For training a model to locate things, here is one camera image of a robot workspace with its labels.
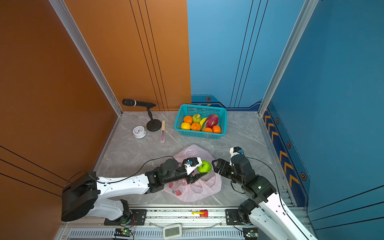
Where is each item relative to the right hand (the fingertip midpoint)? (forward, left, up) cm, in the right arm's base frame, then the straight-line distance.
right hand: (215, 165), depth 73 cm
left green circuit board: (-25, +45, -18) cm, 54 cm away
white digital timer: (-26, +20, -15) cm, 36 cm away
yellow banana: (+41, +6, -13) cm, 43 cm away
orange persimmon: (+42, +15, -11) cm, 46 cm away
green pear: (+42, +10, -10) cm, 45 cm away
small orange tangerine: (+34, +10, -10) cm, 37 cm away
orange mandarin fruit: (+33, +2, -12) cm, 35 cm away
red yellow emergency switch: (-18, +6, -16) cm, 25 cm away
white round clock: (+31, +50, -12) cm, 60 cm away
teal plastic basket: (+49, +3, -9) cm, 50 cm away
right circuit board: (-26, -16, -20) cm, 36 cm away
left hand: (0, +5, +1) cm, 5 cm away
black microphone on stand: (+40, +42, -15) cm, 60 cm away
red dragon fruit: (+38, -2, -9) cm, 39 cm away
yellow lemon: (+35, +17, -10) cm, 40 cm away
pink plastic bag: (-9, +5, -7) cm, 12 cm away
